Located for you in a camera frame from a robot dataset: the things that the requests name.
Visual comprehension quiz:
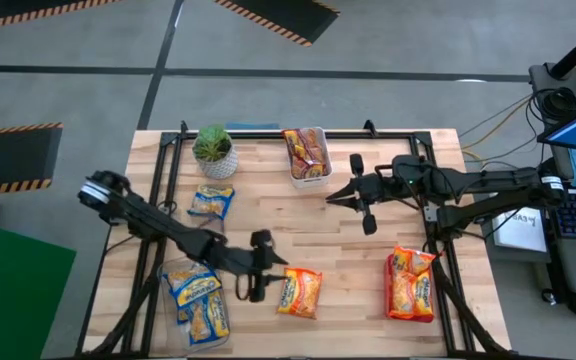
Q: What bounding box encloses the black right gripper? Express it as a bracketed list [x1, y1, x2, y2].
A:
[325, 153, 397, 236]

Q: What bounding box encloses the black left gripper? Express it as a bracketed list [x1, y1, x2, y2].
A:
[220, 228, 290, 304]

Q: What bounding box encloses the white plastic bin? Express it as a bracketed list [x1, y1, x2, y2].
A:
[282, 126, 335, 190]

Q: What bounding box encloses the red plastic bin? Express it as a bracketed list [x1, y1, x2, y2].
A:
[382, 252, 437, 324]

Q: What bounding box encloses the clear plastic bin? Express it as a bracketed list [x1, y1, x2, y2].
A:
[157, 254, 233, 357]

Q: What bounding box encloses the blue tape strip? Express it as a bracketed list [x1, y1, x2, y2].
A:
[225, 122, 282, 131]

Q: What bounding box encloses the succulent in white patterned pot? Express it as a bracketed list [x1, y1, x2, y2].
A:
[191, 124, 239, 180]

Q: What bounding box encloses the white paper sign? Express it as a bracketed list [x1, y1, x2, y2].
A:
[490, 207, 549, 254]

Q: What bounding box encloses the black hazard-striped floor mat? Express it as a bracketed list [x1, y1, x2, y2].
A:
[0, 0, 122, 34]
[211, 0, 342, 49]
[0, 122, 64, 195]

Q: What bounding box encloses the grey equipment box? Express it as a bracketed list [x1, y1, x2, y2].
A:
[527, 62, 576, 126]

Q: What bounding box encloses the green panel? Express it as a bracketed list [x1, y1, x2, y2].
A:
[0, 215, 77, 360]

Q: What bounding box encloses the black aluminium table frame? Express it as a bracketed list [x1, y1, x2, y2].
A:
[75, 119, 512, 359]

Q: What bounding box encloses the yellow floor cable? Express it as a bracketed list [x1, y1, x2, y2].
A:
[460, 97, 537, 174]

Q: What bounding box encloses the coiled black cable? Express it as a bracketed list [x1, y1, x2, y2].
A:
[537, 85, 576, 124]

